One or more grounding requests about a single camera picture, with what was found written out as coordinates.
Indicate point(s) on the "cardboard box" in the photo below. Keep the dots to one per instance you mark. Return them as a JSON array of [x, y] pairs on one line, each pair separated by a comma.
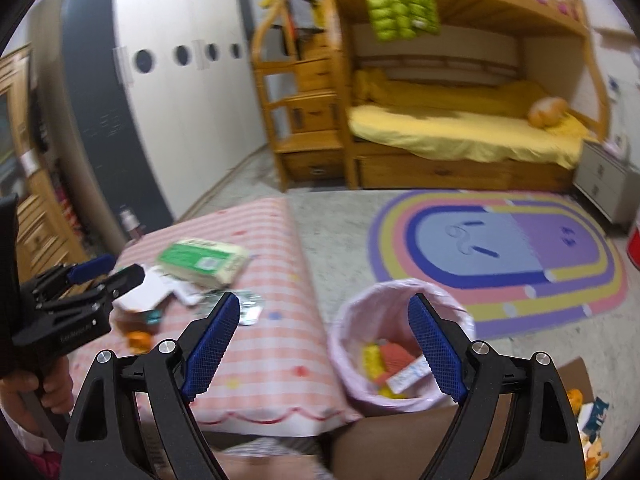
[[575, 372]]

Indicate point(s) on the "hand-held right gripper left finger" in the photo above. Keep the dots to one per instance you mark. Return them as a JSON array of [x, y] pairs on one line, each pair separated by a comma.
[[210, 345]]

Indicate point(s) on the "wooden glass door cabinet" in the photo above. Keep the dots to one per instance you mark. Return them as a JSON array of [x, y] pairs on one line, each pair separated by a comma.
[[30, 210]]

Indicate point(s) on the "red ribbed packet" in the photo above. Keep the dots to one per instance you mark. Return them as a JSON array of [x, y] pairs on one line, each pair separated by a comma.
[[397, 355]]

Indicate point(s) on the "wooden stair drawer unit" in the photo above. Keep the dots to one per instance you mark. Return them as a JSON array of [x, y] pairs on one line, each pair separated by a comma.
[[310, 115]]

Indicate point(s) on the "green puffer jacket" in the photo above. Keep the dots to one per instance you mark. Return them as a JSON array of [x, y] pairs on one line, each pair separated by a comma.
[[400, 5]]

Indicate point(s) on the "orange peel piece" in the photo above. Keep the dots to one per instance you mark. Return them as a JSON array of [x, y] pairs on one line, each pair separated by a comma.
[[140, 340]]

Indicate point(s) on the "grey nightstand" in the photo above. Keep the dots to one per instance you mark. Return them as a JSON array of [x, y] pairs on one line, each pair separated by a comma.
[[600, 182]]

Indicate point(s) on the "yellow bed sheet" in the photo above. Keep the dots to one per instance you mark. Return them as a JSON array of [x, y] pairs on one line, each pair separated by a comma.
[[450, 125]]

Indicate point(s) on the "person's left forearm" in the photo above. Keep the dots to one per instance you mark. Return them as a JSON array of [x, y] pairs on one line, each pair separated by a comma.
[[20, 440]]

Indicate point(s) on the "green yellow tissue pack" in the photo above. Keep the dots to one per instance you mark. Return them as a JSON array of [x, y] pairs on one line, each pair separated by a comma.
[[205, 260]]

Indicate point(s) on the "pink checked tablecloth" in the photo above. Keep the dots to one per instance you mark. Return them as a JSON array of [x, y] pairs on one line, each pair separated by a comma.
[[280, 355]]

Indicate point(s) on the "white grey wardrobe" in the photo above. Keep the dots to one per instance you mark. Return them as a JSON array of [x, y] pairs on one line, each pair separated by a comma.
[[200, 120]]

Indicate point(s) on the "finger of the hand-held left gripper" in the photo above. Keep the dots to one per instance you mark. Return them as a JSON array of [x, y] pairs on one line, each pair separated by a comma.
[[92, 266], [125, 280]]

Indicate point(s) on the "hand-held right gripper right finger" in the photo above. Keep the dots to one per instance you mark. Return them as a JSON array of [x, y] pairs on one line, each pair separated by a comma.
[[437, 345]]

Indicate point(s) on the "silver blister pack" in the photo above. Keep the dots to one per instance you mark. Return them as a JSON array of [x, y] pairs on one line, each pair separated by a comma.
[[247, 307]]

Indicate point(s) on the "pinkish brown cloth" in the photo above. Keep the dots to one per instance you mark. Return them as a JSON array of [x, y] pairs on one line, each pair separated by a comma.
[[400, 445]]

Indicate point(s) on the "small white paper scrap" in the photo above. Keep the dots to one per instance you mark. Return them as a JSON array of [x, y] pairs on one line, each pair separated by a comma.
[[186, 292]]

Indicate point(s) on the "person's left hand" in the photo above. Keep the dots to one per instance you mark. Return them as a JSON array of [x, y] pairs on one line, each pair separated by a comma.
[[56, 390]]

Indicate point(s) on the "white printed wrapper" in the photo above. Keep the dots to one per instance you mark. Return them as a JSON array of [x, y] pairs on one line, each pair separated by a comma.
[[407, 379]]

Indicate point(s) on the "small teal wrapper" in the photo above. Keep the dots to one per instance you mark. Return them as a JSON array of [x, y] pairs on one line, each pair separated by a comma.
[[152, 317]]

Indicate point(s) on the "rainbow oval rug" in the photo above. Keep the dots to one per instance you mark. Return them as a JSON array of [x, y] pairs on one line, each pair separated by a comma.
[[550, 280]]

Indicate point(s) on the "wooden bunk bed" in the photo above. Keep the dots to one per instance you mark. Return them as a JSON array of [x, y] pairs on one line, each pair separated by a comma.
[[480, 15]]

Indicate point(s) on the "yellow packet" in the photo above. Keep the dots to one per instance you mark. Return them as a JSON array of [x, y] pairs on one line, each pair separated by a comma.
[[372, 362]]

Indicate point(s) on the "bin with pink bag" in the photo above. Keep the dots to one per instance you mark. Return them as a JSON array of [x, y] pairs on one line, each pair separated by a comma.
[[350, 340]]

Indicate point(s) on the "orange plush toy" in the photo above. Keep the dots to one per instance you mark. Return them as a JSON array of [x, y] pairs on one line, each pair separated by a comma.
[[547, 110]]

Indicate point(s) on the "colourful snack packets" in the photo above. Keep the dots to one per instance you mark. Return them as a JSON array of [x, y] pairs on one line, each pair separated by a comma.
[[592, 417]]

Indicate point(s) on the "white paper sheet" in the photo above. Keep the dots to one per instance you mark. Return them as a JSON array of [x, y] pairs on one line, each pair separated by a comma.
[[142, 292]]

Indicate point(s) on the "grey garment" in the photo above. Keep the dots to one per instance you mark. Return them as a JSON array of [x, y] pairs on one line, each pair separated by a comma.
[[302, 10]]

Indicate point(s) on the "pink spray bottle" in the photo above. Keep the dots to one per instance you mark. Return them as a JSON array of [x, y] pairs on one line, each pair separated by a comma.
[[131, 222]]

